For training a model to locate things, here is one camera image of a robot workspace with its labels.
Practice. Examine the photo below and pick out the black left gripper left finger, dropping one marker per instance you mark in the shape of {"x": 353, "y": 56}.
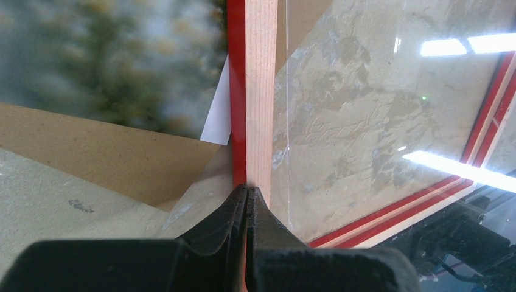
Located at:
{"x": 208, "y": 257}

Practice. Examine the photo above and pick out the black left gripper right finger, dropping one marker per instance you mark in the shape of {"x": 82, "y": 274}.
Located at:
{"x": 277, "y": 260}

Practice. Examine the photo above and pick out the landscape photo print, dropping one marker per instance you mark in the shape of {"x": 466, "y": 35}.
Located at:
{"x": 161, "y": 66}

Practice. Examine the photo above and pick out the red wooden picture frame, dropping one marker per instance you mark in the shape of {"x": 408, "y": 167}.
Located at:
{"x": 488, "y": 160}

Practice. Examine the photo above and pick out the brown cardboard backing board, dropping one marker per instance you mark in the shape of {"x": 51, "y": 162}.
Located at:
{"x": 157, "y": 168}

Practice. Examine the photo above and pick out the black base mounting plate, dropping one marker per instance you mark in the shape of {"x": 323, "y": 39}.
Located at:
{"x": 467, "y": 246}

